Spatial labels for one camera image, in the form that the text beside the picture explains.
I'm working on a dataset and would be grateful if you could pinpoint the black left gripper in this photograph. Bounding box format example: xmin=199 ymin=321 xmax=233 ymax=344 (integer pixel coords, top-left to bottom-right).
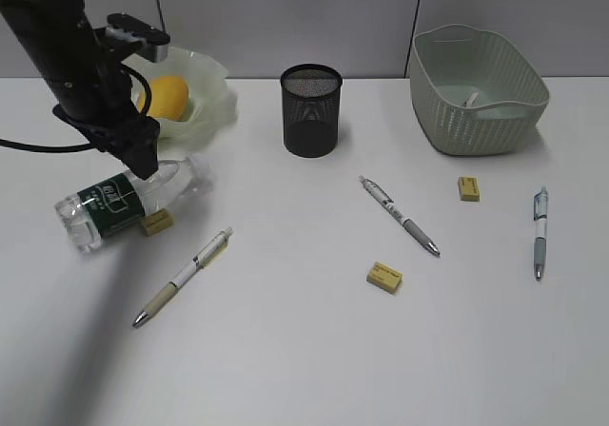
xmin=52 ymin=78 xmax=160 ymax=179

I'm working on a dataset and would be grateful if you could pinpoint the yellow mango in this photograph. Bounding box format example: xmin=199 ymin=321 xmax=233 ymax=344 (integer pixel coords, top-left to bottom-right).
xmin=147 ymin=76 xmax=189 ymax=122

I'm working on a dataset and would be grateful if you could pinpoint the clear water bottle green label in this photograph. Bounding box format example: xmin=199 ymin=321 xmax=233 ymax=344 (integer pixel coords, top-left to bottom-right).
xmin=54 ymin=154 xmax=211 ymax=253

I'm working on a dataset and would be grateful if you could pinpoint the white pen beige grip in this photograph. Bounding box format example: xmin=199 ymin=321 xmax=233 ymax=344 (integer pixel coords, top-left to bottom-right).
xmin=132 ymin=227 xmax=233 ymax=329

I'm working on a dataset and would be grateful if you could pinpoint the white pen grey grip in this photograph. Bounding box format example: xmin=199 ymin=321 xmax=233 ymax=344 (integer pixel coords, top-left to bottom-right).
xmin=359 ymin=176 xmax=441 ymax=258

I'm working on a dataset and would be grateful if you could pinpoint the waste paper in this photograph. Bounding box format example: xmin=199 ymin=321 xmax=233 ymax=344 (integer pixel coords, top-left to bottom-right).
xmin=462 ymin=92 xmax=480 ymax=108

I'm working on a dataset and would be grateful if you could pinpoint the blue clip pen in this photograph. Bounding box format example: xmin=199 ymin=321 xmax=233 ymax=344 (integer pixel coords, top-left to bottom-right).
xmin=534 ymin=186 xmax=548 ymax=281

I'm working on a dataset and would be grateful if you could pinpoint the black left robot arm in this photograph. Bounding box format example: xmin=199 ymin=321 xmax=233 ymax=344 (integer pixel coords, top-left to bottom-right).
xmin=1 ymin=0 xmax=170 ymax=179

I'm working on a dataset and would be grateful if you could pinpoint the yellow eraser near bottle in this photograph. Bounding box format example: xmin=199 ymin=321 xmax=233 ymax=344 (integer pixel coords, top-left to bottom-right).
xmin=140 ymin=208 xmax=174 ymax=237

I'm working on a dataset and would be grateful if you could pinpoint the pale green wavy plate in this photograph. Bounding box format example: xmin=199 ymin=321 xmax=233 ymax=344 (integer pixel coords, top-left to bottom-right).
xmin=125 ymin=47 xmax=237 ymax=155

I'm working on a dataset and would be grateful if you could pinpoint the black mesh pen holder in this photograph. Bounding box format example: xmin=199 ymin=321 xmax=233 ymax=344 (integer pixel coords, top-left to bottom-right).
xmin=280 ymin=64 xmax=343 ymax=158

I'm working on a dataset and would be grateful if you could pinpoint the yellow eraser front centre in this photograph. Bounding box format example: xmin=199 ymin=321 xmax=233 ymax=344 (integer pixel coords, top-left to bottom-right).
xmin=366 ymin=261 xmax=403 ymax=294

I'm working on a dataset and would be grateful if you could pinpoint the yellow eraser near basket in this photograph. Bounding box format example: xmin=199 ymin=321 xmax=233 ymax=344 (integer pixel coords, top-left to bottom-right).
xmin=458 ymin=176 xmax=481 ymax=202

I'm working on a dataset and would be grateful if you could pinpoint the pale green woven basket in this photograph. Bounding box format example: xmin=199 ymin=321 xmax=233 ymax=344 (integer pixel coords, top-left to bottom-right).
xmin=410 ymin=24 xmax=550 ymax=157

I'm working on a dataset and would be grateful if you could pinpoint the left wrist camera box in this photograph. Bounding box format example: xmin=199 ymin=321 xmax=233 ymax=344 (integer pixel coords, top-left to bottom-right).
xmin=94 ymin=13 xmax=170 ymax=63

